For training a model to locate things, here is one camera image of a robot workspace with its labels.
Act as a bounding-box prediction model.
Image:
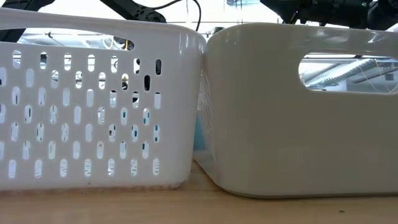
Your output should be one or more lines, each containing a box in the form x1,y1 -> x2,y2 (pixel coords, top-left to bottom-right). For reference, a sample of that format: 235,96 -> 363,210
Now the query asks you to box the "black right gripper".
260,0 -> 330,26

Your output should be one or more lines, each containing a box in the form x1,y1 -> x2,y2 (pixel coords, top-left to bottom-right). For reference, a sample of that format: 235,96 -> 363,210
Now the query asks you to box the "grey plastic basket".
193,21 -> 398,199

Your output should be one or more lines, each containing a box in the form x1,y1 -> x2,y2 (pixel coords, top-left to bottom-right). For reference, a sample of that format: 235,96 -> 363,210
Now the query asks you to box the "teal plastic basket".
121,111 -> 208,153

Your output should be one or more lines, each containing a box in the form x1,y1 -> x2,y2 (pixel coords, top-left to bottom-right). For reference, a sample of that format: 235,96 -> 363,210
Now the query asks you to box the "white perforated plastic basket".
0,7 -> 206,191

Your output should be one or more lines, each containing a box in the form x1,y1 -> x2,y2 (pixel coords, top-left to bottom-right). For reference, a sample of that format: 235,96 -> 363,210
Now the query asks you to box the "grey ribbed rail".
300,58 -> 380,90

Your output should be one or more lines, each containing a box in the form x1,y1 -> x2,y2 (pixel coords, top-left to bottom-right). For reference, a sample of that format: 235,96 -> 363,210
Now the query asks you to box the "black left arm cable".
148,0 -> 202,32

